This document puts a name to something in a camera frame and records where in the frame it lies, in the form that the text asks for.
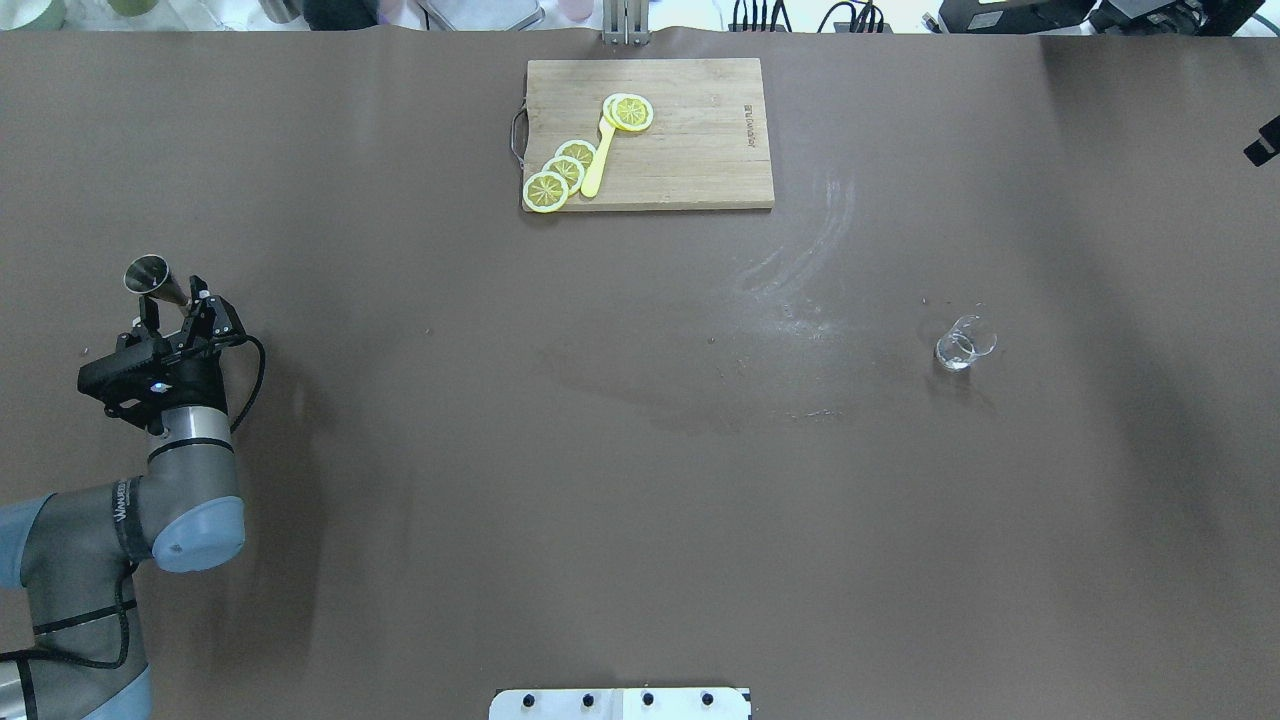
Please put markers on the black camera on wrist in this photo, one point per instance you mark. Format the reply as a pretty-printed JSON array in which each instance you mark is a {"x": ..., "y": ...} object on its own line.
[{"x": 141, "y": 363}]

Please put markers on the yellow plastic spoon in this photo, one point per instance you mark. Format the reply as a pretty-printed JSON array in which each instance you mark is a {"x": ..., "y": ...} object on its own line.
[{"x": 593, "y": 178}]

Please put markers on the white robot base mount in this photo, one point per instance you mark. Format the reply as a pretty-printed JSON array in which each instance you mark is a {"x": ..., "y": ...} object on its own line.
[{"x": 623, "y": 703}]

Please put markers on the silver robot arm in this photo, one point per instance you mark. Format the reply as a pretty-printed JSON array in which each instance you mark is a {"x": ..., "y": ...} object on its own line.
[{"x": 75, "y": 553}]

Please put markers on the lemon slice middle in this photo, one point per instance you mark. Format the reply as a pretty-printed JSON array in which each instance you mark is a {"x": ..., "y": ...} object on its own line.
[{"x": 570, "y": 169}]

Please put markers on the clear glass cup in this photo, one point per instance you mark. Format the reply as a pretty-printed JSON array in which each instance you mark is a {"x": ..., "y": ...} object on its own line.
[{"x": 962, "y": 345}]

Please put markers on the lemon slice outer end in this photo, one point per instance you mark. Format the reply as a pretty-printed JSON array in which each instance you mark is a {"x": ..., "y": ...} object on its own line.
[{"x": 545, "y": 192}]

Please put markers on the wooden cutting board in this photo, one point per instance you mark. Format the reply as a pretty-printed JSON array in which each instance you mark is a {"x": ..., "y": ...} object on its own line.
[{"x": 706, "y": 149}]

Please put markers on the lemon slice near spoon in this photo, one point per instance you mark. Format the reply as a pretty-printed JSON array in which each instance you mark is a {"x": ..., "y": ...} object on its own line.
[{"x": 578, "y": 149}]

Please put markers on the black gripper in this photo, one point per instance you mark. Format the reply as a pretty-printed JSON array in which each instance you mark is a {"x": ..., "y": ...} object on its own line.
[{"x": 203, "y": 380}]

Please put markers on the lemon slice on spoon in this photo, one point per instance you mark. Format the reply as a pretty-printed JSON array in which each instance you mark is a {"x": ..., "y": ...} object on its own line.
[{"x": 628, "y": 112}]

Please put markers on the aluminium frame post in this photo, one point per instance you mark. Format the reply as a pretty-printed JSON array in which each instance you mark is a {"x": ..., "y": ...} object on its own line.
[{"x": 625, "y": 22}]

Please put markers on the steel jigger measuring cup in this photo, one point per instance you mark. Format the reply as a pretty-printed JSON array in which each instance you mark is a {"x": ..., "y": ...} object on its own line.
[{"x": 152, "y": 277}]

